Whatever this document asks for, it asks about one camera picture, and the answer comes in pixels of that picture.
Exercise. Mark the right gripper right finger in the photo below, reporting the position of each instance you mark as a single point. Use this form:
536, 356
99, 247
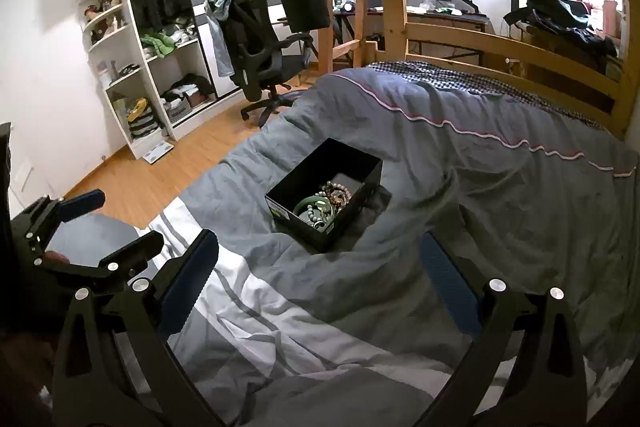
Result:
547, 385

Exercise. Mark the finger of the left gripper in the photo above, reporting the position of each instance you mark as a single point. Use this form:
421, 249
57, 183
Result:
122, 264
46, 214

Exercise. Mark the green jade bangle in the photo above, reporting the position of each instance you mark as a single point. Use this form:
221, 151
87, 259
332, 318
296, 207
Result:
317, 211

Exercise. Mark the black jewelry box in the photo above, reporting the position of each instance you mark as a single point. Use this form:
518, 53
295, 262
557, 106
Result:
347, 176

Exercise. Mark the white bathroom scale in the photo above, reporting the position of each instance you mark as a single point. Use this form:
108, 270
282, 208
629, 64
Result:
157, 151

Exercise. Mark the grey duvet cover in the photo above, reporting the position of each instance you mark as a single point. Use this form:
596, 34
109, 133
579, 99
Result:
283, 336

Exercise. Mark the green garment on shelf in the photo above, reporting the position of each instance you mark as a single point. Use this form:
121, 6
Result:
157, 44

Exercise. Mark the black office chair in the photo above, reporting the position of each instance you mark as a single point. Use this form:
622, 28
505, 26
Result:
262, 61

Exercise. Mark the white shelf unit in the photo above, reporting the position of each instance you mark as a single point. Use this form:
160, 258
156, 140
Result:
154, 99

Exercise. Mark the grey jacket on chair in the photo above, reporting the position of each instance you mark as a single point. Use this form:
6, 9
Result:
217, 13

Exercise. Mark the checkered bed sheet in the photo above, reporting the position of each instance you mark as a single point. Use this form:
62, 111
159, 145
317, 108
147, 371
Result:
449, 79

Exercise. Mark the wooden desk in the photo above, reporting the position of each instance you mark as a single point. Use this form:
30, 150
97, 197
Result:
346, 20

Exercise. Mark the dark clothes pile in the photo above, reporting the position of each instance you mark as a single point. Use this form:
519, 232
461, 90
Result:
557, 17

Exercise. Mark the wooden bunk bed frame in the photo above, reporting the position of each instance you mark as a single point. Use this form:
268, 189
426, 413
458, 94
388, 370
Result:
398, 32

